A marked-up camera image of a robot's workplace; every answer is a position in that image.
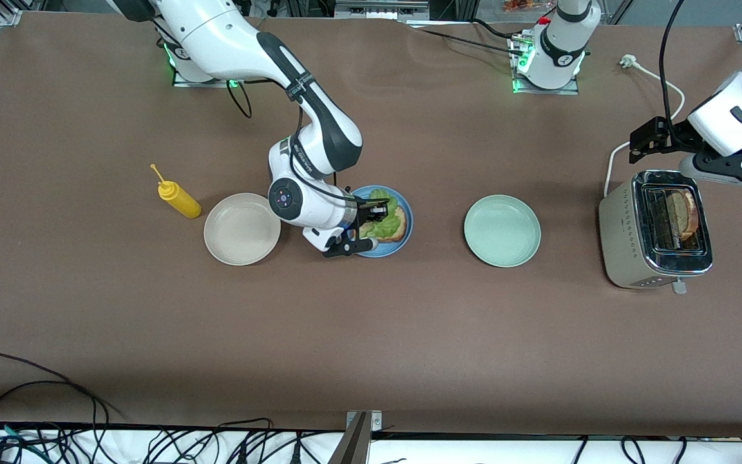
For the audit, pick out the green lettuce leaf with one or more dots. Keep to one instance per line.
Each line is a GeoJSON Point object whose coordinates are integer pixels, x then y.
{"type": "Point", "coordinates": [391, 216]}

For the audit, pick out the blue round plate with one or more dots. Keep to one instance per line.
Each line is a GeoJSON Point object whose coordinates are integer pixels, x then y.
{"type": "Point", "coordinates": [387, 250]}

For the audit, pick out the white round plate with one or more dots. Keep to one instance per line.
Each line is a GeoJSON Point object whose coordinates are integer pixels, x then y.
{"type": "Point", "coordinates": [242, 229]}

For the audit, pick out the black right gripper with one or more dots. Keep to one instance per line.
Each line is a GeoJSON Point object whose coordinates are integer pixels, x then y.
{"type": "Point", "coordinates": [362, 213]}

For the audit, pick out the brown bread slice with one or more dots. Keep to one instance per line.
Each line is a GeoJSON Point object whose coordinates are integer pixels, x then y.
{"type": "Point", "coordinates": [391, 234]}
{"type": "Point", "coordinates": [680, 216]}

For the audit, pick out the green round plate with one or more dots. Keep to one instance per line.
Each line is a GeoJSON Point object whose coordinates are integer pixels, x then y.
{"type": "Point", "coordinates": [502, 231]}

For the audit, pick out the grey metal box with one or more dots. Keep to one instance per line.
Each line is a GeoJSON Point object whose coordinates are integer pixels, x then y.
{"type": "Point", "coordinates": [380, 9]}

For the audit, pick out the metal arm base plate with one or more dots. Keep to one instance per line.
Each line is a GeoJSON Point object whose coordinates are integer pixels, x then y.
{"type": "Point", "coordinates": [545, 91]}
{"type": "Point", "coordinates": [184, 82]}

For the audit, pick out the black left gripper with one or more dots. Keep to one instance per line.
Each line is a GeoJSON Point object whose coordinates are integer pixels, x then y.
{"type": "Point", "coordinates": [672, 137]}

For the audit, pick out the silver two-slot toaster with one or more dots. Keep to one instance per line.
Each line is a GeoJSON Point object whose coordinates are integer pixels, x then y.
{"type": "Point", "coordinates": [622, 238]}

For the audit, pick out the metal table edge bracket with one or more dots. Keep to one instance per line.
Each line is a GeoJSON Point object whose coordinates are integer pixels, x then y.
{"type": "Point", "coordinates": [358, 444]}

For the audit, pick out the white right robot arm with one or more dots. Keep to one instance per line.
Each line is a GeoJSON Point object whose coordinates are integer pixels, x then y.
{"type": "Point", "coordinates": [229, 38]}

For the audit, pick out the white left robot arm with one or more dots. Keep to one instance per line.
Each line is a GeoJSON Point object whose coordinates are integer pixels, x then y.
{"type": "Point", "coordinates": [732, 116]}

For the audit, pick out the yellow squeeze bottle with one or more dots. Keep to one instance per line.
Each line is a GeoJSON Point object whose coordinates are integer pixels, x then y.
{"type": "Point", "coordinates": [181, 201]}

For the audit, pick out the orange snack package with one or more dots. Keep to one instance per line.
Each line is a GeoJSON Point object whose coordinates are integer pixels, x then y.
{"type": "Point", "coordinates": [522, 5]}

